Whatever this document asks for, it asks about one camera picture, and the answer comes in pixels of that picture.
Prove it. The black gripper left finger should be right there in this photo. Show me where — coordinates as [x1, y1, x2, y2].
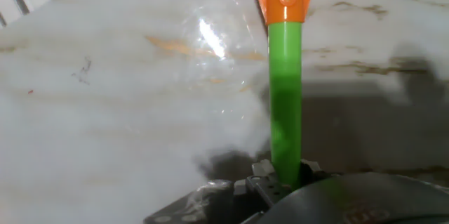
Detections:
[143, 159, 292, 224]

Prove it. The marble pattern mat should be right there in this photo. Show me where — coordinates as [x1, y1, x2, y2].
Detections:
[0, 0, 449, 224]

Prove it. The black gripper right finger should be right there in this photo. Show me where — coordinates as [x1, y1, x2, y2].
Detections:
[300, 160, 343, 186]

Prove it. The orange green toy shovel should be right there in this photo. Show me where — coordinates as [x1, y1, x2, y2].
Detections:
[249, 0, 319, 192]

